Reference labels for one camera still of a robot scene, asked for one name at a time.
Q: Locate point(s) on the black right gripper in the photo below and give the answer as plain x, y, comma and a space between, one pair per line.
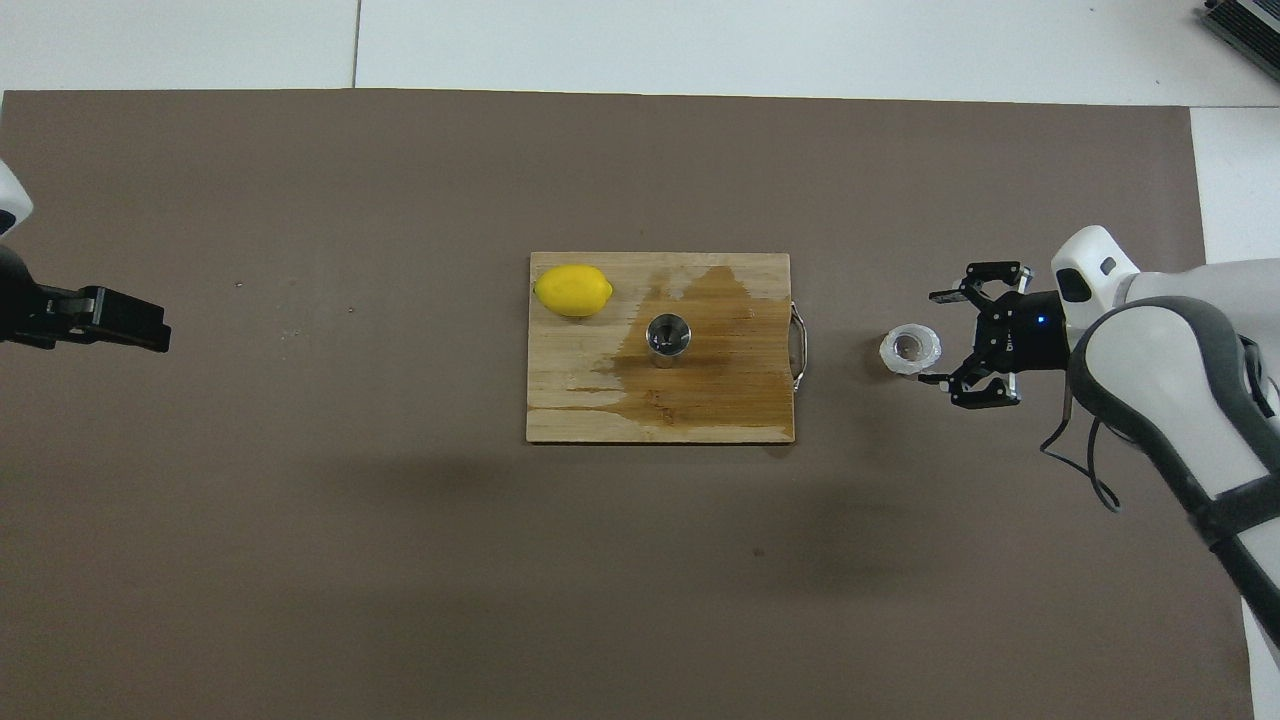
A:
1030, 335

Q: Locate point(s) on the yellow lemon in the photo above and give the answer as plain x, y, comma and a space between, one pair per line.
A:
572, 290

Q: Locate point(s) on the grey ribbed device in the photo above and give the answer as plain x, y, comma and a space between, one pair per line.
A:
1245, 30

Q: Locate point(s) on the steel double jigger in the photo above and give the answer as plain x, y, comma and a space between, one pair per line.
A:
668, 335

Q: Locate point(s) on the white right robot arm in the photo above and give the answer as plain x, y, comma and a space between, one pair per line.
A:
1170, 370

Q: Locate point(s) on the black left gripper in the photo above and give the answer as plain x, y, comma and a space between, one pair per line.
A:
15, 300

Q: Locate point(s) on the brown paper table mat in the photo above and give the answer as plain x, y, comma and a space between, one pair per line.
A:
400, 560

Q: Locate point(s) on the wooden cutting board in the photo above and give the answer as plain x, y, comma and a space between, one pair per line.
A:
700, 400

